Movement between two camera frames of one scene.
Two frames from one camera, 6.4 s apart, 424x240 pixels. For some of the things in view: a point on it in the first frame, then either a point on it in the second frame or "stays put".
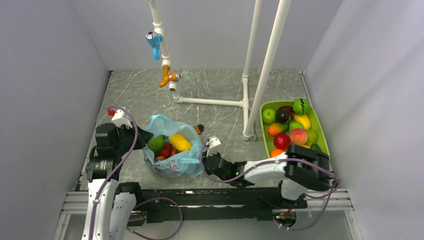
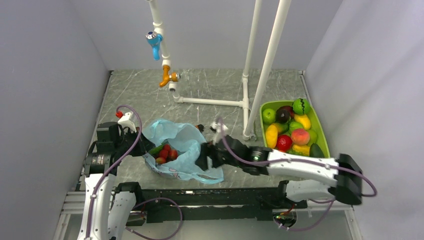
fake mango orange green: x=276 y=128 stays put
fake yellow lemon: x=180 y=142 -> x=271 y=134
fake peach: x=298 y=136 stays put
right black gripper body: x=205 y=158 -> x=219 y=159
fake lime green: x=295 y=125 stays put
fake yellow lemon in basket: x=304 y=120 stays put
